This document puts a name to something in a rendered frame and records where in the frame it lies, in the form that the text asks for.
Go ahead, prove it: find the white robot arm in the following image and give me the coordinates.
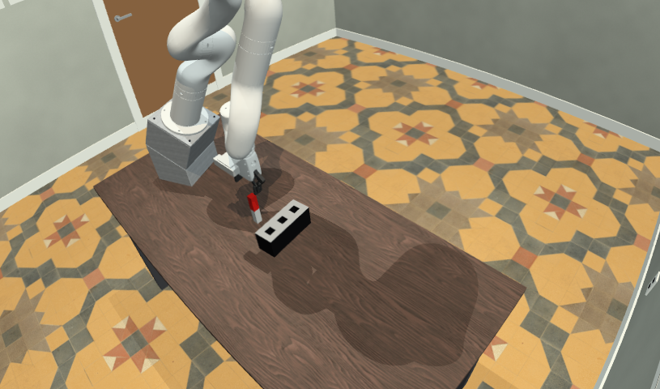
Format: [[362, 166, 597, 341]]
[[161, 0, 283, 177]]

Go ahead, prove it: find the red and grey square pin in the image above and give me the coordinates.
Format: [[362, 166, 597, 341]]
[[247, 193, 262, 224]]

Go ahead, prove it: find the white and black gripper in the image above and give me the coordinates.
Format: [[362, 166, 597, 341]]
[[234, 151, 265, 195]]

